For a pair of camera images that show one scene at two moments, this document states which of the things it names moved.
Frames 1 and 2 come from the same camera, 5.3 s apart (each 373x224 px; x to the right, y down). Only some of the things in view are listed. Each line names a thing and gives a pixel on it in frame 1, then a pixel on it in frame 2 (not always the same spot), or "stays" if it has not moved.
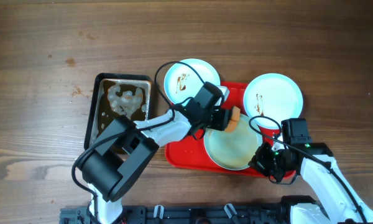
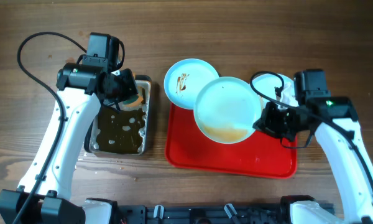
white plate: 182,83 stays
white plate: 234,150 → 225,109
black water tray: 115,96 stays
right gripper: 259,162 → 265,122
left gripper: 223,118 → 124,86
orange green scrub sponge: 235,116 → 133,101
